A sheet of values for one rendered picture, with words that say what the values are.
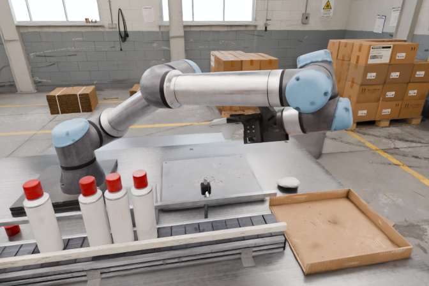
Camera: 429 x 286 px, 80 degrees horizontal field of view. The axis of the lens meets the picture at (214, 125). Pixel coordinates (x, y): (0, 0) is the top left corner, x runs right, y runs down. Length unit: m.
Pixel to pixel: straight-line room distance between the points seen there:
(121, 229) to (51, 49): 5.85
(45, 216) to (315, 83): 0.65
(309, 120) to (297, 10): 5.86
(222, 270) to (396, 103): 3.83
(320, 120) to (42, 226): 0.69
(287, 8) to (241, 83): 5.86
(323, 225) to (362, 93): 3.08
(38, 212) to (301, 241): 0.68
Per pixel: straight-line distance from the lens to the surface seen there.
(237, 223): 0.79
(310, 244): 0.85
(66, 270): 0.78
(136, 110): 0.88
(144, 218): 0.69
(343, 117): 0.64
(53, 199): 1.05
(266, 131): 0.71
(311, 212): 0.95
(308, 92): 0.48
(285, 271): 0.77
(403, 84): 4.27
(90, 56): 6.17
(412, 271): 0.90
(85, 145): 0.98
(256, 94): 0.52
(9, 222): 0.84
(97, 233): 0.72
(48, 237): 0.77
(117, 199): 0.66
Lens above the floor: 1.42
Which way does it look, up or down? 22 degrees down
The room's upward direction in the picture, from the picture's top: straight up
